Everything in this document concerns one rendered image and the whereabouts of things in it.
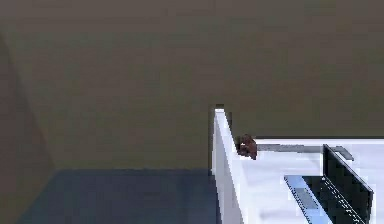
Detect small brown teddy bear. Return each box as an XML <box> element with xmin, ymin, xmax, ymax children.
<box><xmin>235</xmin><ymin>133</ymin><xmax>258</xmax><ymax>161</ymax></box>

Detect black and silver laptop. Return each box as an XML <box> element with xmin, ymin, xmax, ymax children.
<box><xmin>283</xmin><ymin>143</ymin><xmax>374</xmax><ymax>224</ymax></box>

